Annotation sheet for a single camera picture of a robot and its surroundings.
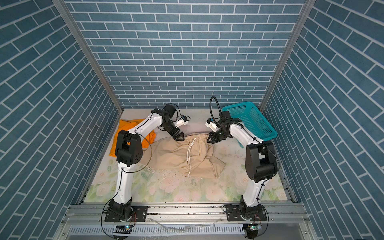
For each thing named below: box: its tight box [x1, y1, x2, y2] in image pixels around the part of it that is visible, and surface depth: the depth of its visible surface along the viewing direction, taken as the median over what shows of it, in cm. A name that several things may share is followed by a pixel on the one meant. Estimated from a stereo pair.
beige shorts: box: [140, 133, 226, 179], surface depth 90 cm
